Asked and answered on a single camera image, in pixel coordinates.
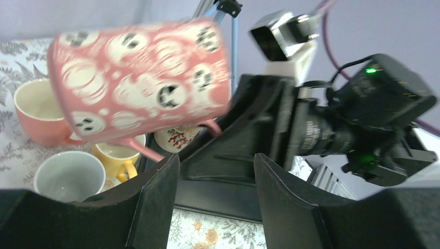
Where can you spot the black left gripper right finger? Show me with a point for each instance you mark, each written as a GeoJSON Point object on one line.
{"type": "Point", "coordinates": [296, 214]}

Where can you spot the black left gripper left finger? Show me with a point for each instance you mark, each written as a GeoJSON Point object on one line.
{"type": "Point", "coordinates": [134, 214]}

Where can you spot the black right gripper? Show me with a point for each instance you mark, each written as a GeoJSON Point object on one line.
{"type": "Point", "coordinates": [265, 127]}

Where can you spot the yellow ceramic mug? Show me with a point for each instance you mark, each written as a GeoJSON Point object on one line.
{"type": "Point", "coordinates": [118, 161]}

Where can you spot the terracotta floral mug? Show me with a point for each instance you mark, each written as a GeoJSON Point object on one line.
{"type": "Point", "coordinates": [70, 176]}

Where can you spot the large pink speckled mug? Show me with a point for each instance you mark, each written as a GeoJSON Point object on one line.
{"type": "Point", "coordinates": [115, 84]}

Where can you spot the pink ceramic mug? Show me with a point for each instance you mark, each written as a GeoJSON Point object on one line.
{"type": "Point", "coordinates": [40, 115]}

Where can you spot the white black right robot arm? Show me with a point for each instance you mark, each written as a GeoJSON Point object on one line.
{"type": "Point", "coordinates": [369, 120]}

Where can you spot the beige patterned tall mug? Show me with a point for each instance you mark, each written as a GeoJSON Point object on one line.
{"type": "Point", "coordinates": [173, 140]}

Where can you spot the black plastic tray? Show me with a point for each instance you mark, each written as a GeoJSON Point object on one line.
{"type": "Point", "coordinates": [231, 200]}

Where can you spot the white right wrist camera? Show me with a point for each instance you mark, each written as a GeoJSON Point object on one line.
{"type": "Point", "coordinates": [288, 43]}

